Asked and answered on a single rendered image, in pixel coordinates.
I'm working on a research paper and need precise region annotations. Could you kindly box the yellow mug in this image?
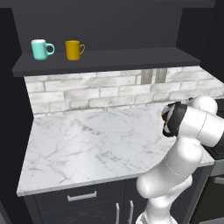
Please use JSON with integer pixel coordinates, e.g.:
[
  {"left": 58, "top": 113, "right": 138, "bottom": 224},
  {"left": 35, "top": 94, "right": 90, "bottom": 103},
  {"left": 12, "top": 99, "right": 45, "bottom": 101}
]
[{"left": 65, "top": 39, "right": 87, "bottom": 61}]

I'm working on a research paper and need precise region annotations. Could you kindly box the teal mug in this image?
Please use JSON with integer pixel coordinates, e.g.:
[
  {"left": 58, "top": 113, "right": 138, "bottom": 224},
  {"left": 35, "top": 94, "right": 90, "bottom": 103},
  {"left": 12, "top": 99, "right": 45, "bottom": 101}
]
[{"left": 31, "top": 38, "right": 56, "bottom": 61}]

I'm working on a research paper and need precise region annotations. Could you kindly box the dark tall cabinet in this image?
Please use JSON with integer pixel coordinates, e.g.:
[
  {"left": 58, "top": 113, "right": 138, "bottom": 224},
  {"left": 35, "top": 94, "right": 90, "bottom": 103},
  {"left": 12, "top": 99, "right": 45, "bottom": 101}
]
[{"left": 0, "top": 8, "right": 35, "bottom": 224}]

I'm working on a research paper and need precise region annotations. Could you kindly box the dark cupboard door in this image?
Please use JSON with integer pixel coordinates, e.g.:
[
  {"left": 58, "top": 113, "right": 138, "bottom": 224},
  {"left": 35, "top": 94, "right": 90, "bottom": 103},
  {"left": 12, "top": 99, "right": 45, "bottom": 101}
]
[
  {"left": 124, "top": 176, "right": 152, "bottom": 224},
  {"left": 38, "top": 199, "right": 126, "bottom": 224}
]

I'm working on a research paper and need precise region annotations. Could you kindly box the dark drawer front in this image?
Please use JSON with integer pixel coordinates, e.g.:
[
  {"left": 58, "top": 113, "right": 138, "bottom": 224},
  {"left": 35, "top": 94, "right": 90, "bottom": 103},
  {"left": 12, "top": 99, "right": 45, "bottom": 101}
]
[{"left": 32, "top": 180, "right": 127, "bottom": 210}]

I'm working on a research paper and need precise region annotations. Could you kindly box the black hob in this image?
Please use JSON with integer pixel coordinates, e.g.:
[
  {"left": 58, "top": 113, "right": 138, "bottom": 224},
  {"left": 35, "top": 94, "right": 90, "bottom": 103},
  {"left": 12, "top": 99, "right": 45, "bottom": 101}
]
[{"left": 204, "top": 97, "right": 224, "bottom": 161}]

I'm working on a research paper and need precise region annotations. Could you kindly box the dark oven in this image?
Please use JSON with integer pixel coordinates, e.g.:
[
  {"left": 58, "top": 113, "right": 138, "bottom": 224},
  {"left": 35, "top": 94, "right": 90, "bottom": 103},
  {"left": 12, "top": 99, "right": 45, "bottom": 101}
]
[{"left": 188, "top": 159, "right": 224, "bottom": 224}]

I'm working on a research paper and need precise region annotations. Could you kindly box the grey wall outlet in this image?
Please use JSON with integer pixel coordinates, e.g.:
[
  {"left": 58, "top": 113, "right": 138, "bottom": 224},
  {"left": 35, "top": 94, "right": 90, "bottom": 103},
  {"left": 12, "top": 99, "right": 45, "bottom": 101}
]
[
  {"left": 141, "top": 68, "right": 154, "bottom": 86},
  {"left": 155, "top": 67, "right": 168, "bottom": 84}
]

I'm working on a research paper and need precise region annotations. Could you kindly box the dark open wall cabinet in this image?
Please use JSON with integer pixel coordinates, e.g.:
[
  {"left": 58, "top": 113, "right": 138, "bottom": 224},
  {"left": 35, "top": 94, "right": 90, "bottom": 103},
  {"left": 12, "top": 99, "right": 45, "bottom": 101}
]
[{"left": 11, "top": 0, "right": 217, "bottom": 78}]

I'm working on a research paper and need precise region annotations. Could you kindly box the silver drawer handle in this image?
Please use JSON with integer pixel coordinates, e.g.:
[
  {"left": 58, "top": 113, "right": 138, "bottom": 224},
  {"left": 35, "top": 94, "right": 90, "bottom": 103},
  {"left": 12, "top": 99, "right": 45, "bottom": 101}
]
[{"left": 66, "top": 190, "right": 98, "bottom": 203}]

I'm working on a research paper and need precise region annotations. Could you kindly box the silver cupboard door handle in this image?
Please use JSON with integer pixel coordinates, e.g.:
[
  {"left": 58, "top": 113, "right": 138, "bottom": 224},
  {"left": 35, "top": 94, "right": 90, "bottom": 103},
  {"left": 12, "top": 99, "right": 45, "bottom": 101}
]
[
  {"left": 129, "top": 199, "right": 135, "bottom": 224},
  {"left": 115, "top": 202, "right": 121, "bottom": 224}
]

